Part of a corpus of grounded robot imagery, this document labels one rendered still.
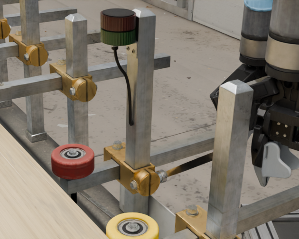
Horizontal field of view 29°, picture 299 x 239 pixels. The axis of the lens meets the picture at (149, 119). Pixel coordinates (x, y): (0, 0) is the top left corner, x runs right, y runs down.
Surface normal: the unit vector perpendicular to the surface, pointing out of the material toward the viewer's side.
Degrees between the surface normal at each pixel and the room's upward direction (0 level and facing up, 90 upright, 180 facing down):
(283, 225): 0
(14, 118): 0
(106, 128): 0
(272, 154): 93
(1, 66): 90
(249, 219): 90
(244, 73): 31
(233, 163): 90
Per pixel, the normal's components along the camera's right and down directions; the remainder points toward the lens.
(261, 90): -0.55, 0.33
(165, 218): -0.83, 0.21
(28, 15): 0.55, 0.38
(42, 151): 0.04, -0.90
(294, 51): -0.11, 0.42
